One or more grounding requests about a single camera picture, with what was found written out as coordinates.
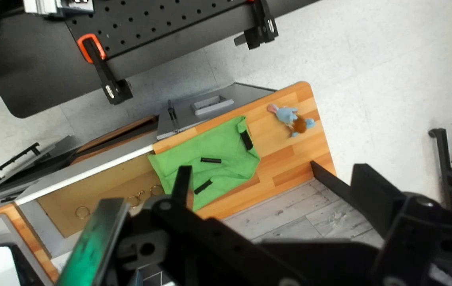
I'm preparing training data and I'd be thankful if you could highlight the green cloth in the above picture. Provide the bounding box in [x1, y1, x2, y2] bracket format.
[148, 116, 261, 211]

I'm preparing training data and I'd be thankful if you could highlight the grey rectangular box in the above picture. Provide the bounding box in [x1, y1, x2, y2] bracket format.
[191, 95, 235, 117]

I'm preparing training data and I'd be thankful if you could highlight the blue stuffed toy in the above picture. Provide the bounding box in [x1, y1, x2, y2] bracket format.
[267, 104, 316, 138]

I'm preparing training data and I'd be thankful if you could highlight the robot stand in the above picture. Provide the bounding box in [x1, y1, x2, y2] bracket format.
[0, 0, 321, 119]

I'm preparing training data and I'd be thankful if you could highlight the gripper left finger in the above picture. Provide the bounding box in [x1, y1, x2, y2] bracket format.
[103, 165, 310, 286]

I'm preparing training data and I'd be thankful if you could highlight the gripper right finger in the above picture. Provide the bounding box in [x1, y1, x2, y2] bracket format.
[310, 161, 452, 286]

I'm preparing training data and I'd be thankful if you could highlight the orange and black clamp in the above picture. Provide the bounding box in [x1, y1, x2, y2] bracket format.
[77, 33, 134, 106]

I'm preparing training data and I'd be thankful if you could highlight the grey metal panel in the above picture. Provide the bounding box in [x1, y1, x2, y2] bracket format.
[156, 82, 277, 141]

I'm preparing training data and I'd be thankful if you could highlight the black metal rack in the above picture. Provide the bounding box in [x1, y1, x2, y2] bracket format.
[0, 142, 41, 182]

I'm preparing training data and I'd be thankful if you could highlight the shiny metal plate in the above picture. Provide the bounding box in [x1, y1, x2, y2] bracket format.
[55, 198, 132, 286]

